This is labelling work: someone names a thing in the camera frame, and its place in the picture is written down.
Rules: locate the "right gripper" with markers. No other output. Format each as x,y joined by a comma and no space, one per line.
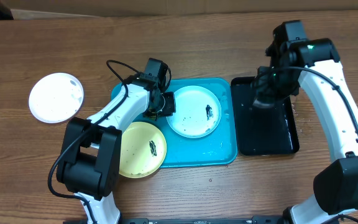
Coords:
265,91

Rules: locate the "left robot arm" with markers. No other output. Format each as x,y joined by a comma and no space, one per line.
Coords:
88,165

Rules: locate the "light blue plate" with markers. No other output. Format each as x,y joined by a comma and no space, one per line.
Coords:
197,112

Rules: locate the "white plate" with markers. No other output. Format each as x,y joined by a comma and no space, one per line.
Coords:
56,98

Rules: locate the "green orange sponge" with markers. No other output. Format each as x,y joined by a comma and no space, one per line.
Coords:
264,101

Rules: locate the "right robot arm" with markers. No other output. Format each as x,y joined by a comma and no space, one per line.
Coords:
296,62

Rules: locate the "yellow plate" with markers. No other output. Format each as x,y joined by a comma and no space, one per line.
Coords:
143,150

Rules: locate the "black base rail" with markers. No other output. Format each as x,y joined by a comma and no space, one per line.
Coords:
258,219

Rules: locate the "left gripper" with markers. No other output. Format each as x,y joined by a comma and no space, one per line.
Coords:
170,107

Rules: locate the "black water tray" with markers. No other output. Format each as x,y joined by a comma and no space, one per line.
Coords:
262,131

